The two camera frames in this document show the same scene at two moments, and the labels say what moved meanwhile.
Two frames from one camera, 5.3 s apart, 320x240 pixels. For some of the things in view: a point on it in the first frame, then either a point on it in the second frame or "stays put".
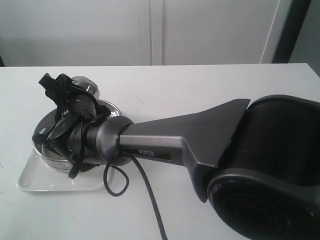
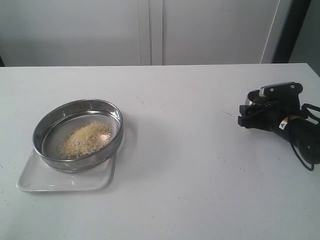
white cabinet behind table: (132, 32) stays put
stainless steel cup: (86, 84) → (251, 96)
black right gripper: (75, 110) → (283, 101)
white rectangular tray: (39, 176) stays put
